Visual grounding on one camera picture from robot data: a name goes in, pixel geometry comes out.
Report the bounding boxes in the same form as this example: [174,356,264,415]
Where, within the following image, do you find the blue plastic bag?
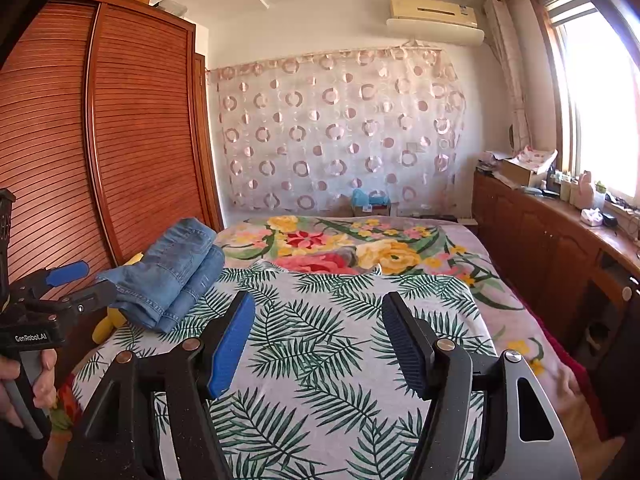
[350,188,392,216]

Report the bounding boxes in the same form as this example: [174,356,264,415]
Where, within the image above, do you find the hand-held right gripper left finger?
[59,290,257,480]

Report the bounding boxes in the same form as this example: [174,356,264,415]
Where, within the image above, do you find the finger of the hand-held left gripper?
[10,260,90,304]
[30,280,117,321]

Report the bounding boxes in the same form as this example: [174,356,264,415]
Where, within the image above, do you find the long wooden cabinet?
[472,170,640,361]

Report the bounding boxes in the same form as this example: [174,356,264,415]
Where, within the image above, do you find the blue denim pants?
[95,217,226,333]

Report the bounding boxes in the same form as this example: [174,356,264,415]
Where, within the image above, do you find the wooden louvered wardrobe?
[0,0,224,391]

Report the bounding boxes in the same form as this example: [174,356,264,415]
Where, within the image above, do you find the tied beige window curtain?
[482,0,534,149]

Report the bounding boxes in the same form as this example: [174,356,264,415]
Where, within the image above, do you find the sheer circle-patterned curtain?
[206,47,466,214]

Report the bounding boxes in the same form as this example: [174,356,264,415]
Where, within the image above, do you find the red blanket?
[515,295,626,441]

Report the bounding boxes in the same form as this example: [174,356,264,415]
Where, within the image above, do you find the cream wall air conditioner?
[386,0,486,45]

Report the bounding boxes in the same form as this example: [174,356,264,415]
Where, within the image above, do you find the pink floral blanket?
[215,214,626,461]

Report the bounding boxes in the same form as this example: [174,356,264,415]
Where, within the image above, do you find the person's left hand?
[0,348,59,429]

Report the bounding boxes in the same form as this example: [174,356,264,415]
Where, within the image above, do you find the grey box on wardrobe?
[152,0,188,19]

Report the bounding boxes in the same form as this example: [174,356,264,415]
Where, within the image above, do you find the yellow plush toy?
[92,252,146,344]

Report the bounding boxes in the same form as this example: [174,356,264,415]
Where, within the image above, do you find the open cardboard box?
[499,147,559,189]

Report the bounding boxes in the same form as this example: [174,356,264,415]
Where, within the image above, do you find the dark chair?
[575,255,640,441]

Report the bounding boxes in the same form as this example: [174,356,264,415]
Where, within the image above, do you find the bright window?
[530,0,640,196]

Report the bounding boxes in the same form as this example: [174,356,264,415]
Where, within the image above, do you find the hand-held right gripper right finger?
[381,291,581,480]

